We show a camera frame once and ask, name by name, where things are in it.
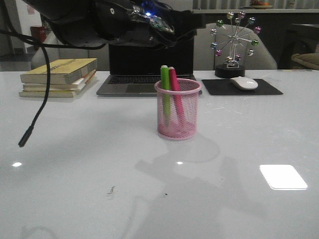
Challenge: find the green highlighter pen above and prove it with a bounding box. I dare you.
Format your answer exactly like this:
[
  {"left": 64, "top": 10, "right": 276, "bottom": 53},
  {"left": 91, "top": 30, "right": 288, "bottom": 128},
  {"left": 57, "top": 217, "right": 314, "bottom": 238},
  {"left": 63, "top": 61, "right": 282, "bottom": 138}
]
[{"left": 160, "top": 65, "right": 170, "bottom": 126}]

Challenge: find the white computer mouse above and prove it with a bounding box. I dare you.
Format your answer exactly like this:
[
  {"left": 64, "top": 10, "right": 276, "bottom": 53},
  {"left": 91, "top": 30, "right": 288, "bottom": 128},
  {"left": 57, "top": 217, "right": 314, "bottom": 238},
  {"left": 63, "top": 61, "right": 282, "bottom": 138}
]
[{"left": 230, "top": 76, "right": 258, "bottom": 90}]

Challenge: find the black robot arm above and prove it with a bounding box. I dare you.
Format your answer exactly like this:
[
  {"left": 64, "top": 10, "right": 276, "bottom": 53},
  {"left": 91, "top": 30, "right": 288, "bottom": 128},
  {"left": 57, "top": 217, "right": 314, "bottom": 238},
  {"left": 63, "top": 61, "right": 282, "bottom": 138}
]
[{"left": 26, "top": 0, "right": 206, "bottom": 50}]

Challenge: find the black mouse pad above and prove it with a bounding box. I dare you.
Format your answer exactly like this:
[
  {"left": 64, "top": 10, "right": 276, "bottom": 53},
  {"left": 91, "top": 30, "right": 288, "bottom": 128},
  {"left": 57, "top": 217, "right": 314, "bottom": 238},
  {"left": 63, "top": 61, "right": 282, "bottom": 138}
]
[{"left": 202, "top": 79, "right": 283, "bottom": 96}]

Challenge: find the bottom yellow book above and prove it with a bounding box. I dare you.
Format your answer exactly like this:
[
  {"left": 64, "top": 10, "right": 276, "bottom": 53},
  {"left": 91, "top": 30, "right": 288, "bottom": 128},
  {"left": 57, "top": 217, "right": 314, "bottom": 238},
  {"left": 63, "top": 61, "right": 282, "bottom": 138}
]
[{"left": 19, "top": 76, "right": 96, "bottom": 98}]

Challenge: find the grey laptop black screen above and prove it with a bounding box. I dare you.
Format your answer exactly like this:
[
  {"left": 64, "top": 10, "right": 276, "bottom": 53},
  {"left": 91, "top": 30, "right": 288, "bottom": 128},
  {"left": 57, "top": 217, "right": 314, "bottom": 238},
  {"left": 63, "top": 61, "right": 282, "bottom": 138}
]
[{"left": 96, "top": 37, "right": 195, "bottom": 97}]

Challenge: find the pink mesh pen holder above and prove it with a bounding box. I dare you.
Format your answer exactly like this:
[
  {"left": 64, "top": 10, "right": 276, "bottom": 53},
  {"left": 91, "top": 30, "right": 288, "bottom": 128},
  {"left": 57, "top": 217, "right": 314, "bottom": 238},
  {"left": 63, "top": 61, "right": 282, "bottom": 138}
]
[{"left": 155, "top": 78, "right": 201, "bottom": 140}]

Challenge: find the ferris wheel desk toy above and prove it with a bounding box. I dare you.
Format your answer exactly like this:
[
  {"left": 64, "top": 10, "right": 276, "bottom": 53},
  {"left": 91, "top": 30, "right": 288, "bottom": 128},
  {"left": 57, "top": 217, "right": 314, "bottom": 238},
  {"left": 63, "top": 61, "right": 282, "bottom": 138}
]
[{"left": 210, "top": 11, "right": 260, "bottom": 78}]

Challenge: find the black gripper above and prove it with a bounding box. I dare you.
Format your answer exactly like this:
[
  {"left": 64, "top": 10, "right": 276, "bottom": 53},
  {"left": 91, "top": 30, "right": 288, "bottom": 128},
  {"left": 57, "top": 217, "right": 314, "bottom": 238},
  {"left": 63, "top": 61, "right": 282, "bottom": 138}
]
[{"left": 94, "top": 0, "right": 205, "bottom": 48}]

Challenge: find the fruit bowl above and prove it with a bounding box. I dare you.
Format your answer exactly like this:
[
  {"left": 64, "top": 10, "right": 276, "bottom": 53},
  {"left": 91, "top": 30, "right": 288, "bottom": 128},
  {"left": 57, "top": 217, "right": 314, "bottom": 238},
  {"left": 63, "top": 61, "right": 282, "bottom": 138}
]
[{"left": 250, "top": 0, "right": 273, "bottom": 9}]

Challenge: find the top yellow book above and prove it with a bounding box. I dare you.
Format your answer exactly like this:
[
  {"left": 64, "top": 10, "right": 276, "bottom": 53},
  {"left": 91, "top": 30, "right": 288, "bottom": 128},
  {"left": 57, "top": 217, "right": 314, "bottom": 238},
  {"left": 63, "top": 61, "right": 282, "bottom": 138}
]
[{"left": 20, "top": 58, "right": 97, "bottom": 84}]

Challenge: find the right grey armchair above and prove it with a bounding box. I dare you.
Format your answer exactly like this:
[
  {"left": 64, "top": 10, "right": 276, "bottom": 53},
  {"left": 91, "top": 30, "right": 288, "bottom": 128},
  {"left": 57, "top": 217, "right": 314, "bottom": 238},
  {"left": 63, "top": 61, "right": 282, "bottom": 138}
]
[{"left": 193, "top": 23, "right": 277, "bottom": 70}]

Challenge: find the yellow book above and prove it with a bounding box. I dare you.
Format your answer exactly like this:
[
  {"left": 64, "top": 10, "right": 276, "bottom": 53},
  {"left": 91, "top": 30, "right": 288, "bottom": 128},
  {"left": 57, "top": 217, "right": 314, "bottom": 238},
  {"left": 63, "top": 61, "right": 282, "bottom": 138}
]
[
  {"left": 19, "top": 76, "right": 96, "bottom": 98},
  {"left": 20, "top": 58, "right": 97, "bottom": 84}
]

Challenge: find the pink highlighter pen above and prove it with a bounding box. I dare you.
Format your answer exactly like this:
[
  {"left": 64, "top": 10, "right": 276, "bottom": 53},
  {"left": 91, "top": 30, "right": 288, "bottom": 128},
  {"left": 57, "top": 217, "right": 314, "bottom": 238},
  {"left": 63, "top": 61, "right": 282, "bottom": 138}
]
[{"left": 167, "top": 66, "right": 185, "bottom": 123}]

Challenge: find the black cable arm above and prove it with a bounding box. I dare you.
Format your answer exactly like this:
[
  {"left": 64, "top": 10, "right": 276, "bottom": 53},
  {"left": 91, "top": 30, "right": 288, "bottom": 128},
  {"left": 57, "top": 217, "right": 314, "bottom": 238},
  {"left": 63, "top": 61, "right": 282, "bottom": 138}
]
[{"left": 0, "top": 28, "right": 105, "bottom": 148}]

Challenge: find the red bin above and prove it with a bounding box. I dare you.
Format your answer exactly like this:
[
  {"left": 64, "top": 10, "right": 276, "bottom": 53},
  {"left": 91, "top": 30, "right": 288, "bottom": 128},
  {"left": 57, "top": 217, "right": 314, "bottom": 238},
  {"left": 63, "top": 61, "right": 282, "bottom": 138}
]
[{"left": 30, "top": 25, "right": 46, "bottom": 42}]

